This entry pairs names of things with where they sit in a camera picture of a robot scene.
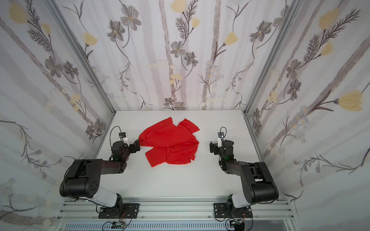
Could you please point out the red t-shirt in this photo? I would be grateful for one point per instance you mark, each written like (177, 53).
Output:
(169, 143)

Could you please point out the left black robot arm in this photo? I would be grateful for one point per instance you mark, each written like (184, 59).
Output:
(82, 179)

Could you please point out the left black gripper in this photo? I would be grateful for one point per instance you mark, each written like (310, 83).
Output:
(132, 146)

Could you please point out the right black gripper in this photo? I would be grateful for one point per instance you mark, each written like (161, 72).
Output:
(215, 148)

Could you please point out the small circuit board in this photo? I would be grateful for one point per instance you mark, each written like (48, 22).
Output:
(237, 225)
(118, 225)

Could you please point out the left small circuit board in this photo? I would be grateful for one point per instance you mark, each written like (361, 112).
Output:
(118, 225)

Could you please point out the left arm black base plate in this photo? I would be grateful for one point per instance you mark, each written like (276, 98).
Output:
(126, 211)

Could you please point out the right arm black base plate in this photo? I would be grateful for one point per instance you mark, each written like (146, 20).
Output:
(224, 210)

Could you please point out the right aluminium corner post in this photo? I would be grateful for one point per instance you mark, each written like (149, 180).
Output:
(281, 36)

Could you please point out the aluminium corner post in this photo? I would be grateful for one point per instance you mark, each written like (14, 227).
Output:
(78, 50)
(281, 36)

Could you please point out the right small circuit board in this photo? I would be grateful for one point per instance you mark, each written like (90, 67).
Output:
(237, 225)

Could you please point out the left aluminium corner post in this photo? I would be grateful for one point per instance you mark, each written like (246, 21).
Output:
(78, 50)

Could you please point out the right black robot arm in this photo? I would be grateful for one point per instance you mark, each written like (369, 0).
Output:
(257, 182)

